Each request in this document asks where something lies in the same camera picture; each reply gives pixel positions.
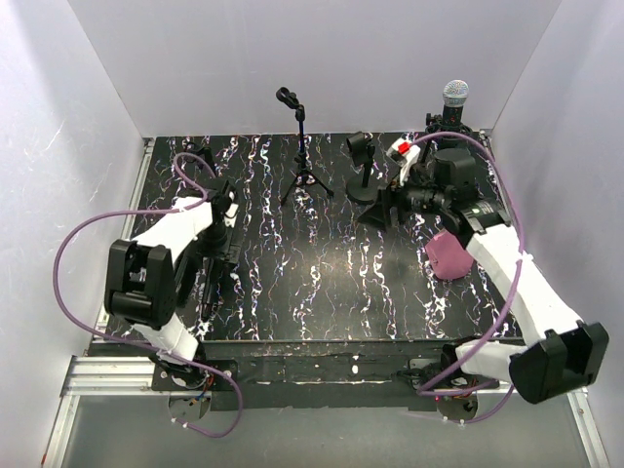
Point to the tall black foam microphone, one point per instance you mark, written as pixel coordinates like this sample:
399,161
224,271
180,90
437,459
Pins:
210,297

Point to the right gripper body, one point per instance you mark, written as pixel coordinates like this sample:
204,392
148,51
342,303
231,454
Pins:
423,199

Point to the pink wedge block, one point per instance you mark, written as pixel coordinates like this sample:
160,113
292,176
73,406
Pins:
448,259

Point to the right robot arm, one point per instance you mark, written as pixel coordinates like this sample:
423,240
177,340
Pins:
561,352

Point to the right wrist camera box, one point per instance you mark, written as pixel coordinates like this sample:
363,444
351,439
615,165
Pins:
406,154

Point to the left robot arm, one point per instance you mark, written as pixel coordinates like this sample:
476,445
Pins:
152,276

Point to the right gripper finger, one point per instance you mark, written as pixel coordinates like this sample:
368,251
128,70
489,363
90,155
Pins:
377,215
392,189

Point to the round base stand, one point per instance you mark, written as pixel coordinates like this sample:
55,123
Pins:
359,188
202,151

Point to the aluminium frame rail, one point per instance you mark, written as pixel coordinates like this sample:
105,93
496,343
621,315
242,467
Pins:
307,271

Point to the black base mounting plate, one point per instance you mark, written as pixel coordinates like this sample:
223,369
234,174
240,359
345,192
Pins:
325,373

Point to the right silver mesh microphone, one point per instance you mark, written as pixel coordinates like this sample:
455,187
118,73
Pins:
455,94

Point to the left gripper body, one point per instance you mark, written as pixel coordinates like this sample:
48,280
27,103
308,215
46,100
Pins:
221,244

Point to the black tripod stand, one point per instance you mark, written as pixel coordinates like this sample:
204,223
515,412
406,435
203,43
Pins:
304,176

